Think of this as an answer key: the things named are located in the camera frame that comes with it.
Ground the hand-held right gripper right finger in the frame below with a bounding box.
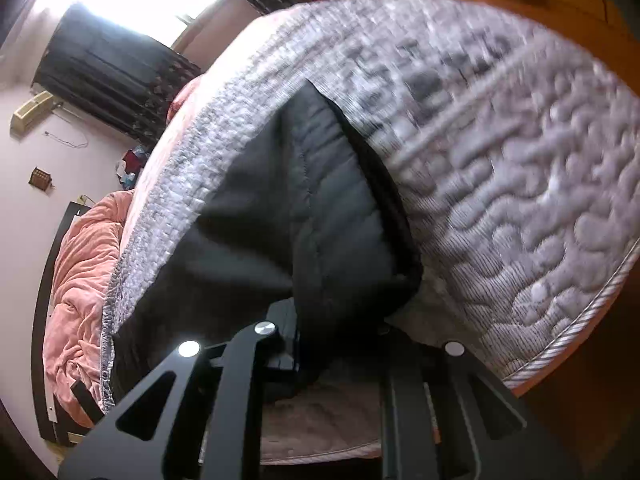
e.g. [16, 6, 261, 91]
[379, 326, 584, 480]

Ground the grey quilted bedspread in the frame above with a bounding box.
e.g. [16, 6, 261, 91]
[100, 0, 640, 417]

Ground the beige wall box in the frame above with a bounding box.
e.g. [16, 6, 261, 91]
[10, 90, 64, 137]

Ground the pink fleece blanket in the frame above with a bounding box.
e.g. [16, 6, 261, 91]
[42, 189, 132, 427]

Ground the pile of clothes by bed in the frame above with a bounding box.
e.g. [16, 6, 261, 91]
[114, 144, 152, 192]

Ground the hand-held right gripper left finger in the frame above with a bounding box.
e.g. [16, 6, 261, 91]
[57, 300, 302, 480]

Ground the black quilted jacket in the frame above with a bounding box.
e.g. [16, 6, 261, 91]
[107, 77, 426, 411]

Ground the small wooden wall ornament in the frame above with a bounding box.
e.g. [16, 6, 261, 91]
[28, 165, 56, 193]

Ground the thin wall cable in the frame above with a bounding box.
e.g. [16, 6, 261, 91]
[43, 105, 91, 151]

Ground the dark wooden headboard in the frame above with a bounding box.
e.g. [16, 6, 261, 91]
[30, 199, 107, 447]

